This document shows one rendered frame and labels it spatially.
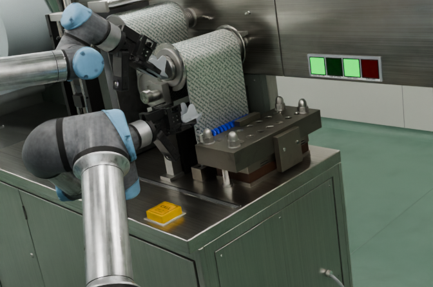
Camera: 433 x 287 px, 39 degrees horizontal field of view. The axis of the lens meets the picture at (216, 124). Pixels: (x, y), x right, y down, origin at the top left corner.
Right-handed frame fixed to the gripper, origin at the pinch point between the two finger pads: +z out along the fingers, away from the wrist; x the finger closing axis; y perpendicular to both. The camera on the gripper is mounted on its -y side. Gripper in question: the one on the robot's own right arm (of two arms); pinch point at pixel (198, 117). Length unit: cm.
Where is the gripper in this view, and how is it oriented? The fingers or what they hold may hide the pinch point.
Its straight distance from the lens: 182.8
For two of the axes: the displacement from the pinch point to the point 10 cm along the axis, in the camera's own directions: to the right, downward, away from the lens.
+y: -1.5, -9.4, -3.0
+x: -6.9, -1.2, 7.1
